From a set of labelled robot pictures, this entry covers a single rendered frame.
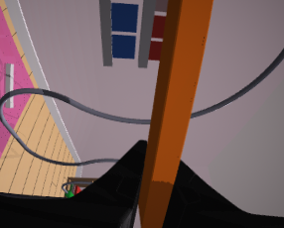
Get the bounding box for grey loop with orange handle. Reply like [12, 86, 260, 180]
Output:
[138, 0, 213, 228]

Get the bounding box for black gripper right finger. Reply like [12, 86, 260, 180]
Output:
[162, 159, 284, 228]

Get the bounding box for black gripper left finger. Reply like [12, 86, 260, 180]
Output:
[0, 141, 147, 228]

